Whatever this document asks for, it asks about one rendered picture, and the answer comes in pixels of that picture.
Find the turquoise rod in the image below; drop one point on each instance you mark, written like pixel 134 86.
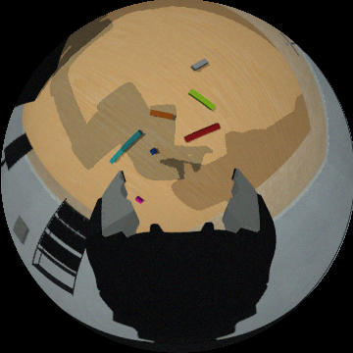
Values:
pixel 125 146

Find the green rectangular bar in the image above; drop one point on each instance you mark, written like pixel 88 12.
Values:
pixel 202 99

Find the orange rod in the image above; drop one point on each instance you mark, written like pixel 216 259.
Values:
pixel 161 114

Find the dark red rod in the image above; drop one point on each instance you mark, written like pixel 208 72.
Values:
pixel 201 132

